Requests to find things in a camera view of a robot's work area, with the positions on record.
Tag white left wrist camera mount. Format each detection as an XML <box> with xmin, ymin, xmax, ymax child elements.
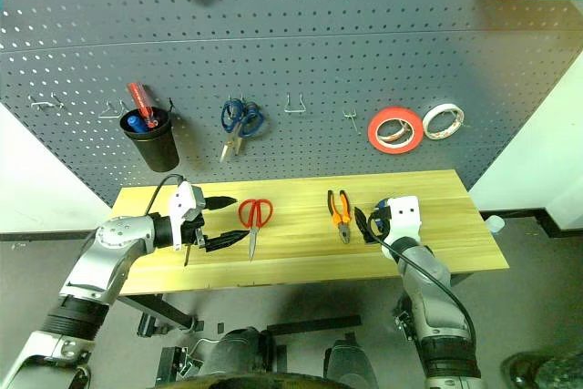
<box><xmin>168</xmin><ymin>180</ymin><xmax>199</xmax><ymax>252</ymax></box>

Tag black plastic cup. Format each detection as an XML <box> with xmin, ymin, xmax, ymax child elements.
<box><xmin>118</xmin><ymin>106</ymin><xmax>180</xmax><ymax>174</ymax></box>

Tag thin bent wire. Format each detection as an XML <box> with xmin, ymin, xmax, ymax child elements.
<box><xmin>190</xmin><ymin>335</ymin><xmax>222</xmax><ymax>352</ymax></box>

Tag silver metal bracket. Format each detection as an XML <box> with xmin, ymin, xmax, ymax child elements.
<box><xmin>157</xmin><ymin>344</ymin><xmax>206</xmax><ymax>384</ymax></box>

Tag red tape roll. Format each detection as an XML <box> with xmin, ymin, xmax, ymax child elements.
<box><xmin>367</xmin><ymin>106</ymin><xmax>425</xmax><ymax>155</ymax></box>

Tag red handled scissors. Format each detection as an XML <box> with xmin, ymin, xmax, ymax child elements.
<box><xmin>237</xmin><ymin>198</ymin><xmax>275</xmax><ymax>264</ymax></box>

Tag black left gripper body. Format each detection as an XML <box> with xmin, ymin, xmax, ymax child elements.
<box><xmin>180</xmin><ymin>199</ymin><xmax>212</xmax><ymax>253</ymax></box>

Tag red transparent handled screwdriver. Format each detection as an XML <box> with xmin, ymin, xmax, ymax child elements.
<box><xmin>127</xmin><ymin>82</ymin><xmax>159</xmax><ymax>131</ymax></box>

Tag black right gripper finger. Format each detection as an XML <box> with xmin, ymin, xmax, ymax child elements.
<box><xmin>353</xmin><ymin>206</ymin><xmax>372</xmax><ymax>245</ymax></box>

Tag blue tape roll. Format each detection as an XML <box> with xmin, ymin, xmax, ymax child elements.
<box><xmin>367</xmin><ymin>198</ymin><xmax>394</xmax><ymax>238</ymax></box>

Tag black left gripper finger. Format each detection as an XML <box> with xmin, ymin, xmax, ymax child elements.
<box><xmin>204</xmin><ymin>196</ymin><xmax>240</xmax><ymax>213</ymax></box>
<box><xmin>202</xmin><ymin>230</ymin><xmax>251</xmax><ymax>255</ymax></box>

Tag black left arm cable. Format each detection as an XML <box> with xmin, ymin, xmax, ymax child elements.
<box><xmin>144</xmin><ymin>173</ymin><xmax>186</xmax><ymax>220</ymax></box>

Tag grey metal pegboard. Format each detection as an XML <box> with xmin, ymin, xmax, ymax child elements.
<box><xmin>0</xmin><ymin>0</ymin><xmax>583</xmax><ymax>208</ymax></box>

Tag white tape roll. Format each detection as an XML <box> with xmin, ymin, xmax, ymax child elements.
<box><xmin>421</xmin><ymin>102</ymin><xmax>466</xmax><ymax>141</ymax></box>

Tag metal pegboard hook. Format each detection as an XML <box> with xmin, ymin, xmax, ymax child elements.
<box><xmin>98</xmin><ymin>98</ymin><xmax>129</xmax><ymax>118</ymax></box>
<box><xmin>226</xmin><ymin>94</ymin><xmax>254</xmax><ymax>112</ymax></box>
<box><xmin>28</xmin><ymin>92</ymin><xmax>66</xmax><ymax>113</ymax></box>
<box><xmin>342</xmin><ymin>107</ymin><xmax>362</xmax><ymax>136</ymax></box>
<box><xmin>283</xmin><ymin>92</ymin><xmax>307</xmax><ymax>114</ymax></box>

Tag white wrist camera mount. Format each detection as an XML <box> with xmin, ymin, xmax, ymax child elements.
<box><xmin>384</xmin><ymin>195</ymin><xmax>424</xmax><ymax>245</ymax></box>
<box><xmin>168</xmin><ymin>180</ymin><xmax>199</xmax><ymax>252</ymax></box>

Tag blue handled scissors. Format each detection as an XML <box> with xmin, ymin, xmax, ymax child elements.
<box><xmin>219</xmin><ymin>97</ymin><xmax>266</xmax><ymax>164</ymax></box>

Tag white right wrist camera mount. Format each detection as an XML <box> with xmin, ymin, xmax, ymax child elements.
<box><xmin>384</xmin><ymin>195</ymin><xmax>424</xmax><ymax>245</ymax></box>

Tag black metal table frame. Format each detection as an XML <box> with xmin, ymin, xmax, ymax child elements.
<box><xmin>116</xmin><ymin>270</ymin><xmax>474</xmax><ymax>336</ymax></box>

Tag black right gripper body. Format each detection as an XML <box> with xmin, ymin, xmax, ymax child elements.
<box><xmin>373</xmin><ymin>203</ymin><xmax>394</xmax><ymax>240</ymax></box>

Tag orange and black pliers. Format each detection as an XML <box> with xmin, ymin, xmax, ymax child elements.
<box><xmin>326</xmin><ymin>189</ymin><xmax>354</xmax><ymax>246</ymax></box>

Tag dark grey rounded leg cover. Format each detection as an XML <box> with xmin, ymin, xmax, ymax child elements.
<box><xmin>322</xmin><ymin>335</ymin><xmax>380</xmax><ymax>389</ymax></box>
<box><xmin>199</xmin><ymin>326</ymin><xmax>275</xmax><ymax>389</ymax></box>

